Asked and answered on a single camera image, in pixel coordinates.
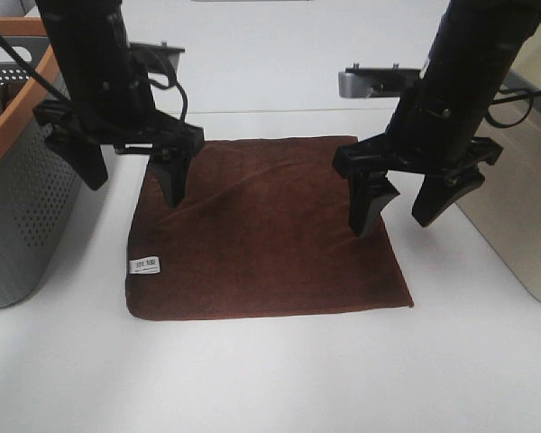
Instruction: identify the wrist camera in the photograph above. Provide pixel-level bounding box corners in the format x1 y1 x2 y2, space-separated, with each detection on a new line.
129 42 186 90
338 63 420 98

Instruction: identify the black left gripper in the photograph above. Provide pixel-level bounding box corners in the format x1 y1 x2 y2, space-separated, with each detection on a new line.
32 67 205 208

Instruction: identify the beige basket with grey rim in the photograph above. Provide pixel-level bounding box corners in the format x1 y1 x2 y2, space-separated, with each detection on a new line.
454 13 541 310

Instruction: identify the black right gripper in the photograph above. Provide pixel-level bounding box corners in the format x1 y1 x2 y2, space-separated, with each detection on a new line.
333 83 502 237

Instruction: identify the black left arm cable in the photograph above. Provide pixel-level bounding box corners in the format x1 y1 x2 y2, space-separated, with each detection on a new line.
0 13 189 125

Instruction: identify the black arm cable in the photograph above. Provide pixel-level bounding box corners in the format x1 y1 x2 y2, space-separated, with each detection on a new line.
0 13 189 125
485 80 541 130

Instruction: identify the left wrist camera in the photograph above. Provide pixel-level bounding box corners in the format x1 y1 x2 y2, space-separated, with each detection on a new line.
129 42 186 90

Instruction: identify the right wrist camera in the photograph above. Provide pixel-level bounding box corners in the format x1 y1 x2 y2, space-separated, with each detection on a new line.
338 63 420 98

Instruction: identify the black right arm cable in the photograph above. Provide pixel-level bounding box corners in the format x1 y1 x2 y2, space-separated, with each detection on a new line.
485 80 541 130

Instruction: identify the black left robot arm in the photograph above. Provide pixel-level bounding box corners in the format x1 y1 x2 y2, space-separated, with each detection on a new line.
33 1 205 207

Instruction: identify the brown towel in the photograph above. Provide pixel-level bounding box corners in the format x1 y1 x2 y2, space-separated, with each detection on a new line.
125 136 413 320

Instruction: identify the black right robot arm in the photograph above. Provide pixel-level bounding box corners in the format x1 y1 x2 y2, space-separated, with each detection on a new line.
332 1 541 236

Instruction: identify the grey basket with orange rim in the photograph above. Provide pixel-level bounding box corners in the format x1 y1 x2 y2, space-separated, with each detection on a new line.
0 17 112 312

